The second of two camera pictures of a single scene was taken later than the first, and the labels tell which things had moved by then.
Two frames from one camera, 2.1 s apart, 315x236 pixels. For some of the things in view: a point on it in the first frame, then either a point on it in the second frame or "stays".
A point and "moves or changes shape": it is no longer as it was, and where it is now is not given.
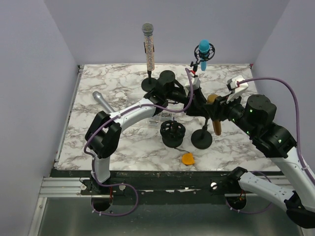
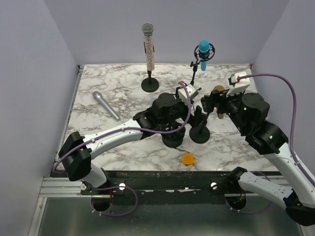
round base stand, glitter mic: (148, 84) stays
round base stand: (202, 138) moves or changes shape
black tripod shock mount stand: (202, 56) stays
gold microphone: (216, 124) to (219, 88)
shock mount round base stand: (172, 132) stays
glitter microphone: (147, 29) stays
